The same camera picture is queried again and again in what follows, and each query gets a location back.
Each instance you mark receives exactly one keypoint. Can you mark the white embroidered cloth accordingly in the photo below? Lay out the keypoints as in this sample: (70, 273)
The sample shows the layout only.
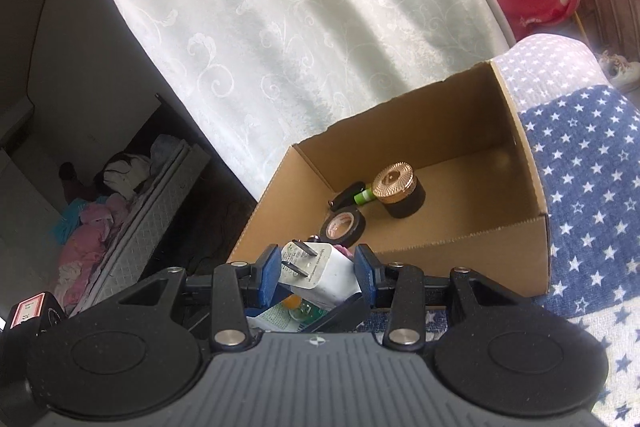
(622, 67)

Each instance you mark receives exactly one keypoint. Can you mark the black and white garment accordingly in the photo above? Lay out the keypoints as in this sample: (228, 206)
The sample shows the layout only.
(125, 172)

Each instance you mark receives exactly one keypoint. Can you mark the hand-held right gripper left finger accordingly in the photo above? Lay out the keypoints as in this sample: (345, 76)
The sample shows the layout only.
(270, 274)

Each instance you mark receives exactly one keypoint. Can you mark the grey cloth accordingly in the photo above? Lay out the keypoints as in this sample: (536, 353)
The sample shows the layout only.
(162, 149)

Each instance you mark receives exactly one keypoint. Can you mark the black tape roll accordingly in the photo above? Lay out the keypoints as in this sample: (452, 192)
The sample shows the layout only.
(345, 226)

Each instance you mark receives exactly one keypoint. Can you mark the pink clothes pile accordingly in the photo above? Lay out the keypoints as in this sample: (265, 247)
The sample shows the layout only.
(95, 232)

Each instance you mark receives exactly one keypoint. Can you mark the green and white packet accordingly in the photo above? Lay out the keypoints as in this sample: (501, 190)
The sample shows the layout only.
(285, 314)

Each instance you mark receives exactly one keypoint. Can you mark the black flat object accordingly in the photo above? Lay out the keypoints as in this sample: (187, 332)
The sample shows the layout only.
(350, 312)

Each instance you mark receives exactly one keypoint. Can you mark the brown cardboard box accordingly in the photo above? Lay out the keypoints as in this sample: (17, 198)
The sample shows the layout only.
(465, 187)

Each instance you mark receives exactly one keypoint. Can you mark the white charger plug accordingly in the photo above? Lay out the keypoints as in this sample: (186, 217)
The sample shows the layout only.
(320, 272)

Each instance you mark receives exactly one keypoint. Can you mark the white patterned bedsheet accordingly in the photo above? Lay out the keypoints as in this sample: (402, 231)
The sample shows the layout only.
(300, 7)

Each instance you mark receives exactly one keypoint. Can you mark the white cabinet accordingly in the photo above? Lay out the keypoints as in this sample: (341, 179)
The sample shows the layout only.
(25, 197)

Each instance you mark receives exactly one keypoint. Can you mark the teal cloth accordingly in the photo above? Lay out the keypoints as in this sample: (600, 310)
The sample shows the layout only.
(72, 217)

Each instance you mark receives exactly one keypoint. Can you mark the grey quilted mattress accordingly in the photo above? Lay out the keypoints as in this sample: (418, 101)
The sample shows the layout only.
(165, 202)

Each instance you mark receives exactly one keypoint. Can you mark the black jar with gold lid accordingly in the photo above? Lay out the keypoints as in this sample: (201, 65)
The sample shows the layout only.
(400, 192)

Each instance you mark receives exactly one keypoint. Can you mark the blue white star blanket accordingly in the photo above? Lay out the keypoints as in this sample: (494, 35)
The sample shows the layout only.
(590, 187)

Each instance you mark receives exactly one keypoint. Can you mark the yellow stick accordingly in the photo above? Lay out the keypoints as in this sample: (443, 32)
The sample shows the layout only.
(581, 24)

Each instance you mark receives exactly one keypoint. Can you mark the small green tube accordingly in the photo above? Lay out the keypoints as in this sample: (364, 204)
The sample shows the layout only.
(364, 195)

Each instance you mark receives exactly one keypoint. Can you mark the small pink object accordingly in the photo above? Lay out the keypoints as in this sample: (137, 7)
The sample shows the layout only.
(342, 250)

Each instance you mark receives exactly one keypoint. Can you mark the black key fob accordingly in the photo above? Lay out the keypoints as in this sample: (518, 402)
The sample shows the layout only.
(345, 197)

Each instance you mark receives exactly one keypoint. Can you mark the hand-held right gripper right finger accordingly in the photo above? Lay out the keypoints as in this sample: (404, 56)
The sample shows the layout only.
(364, 277)

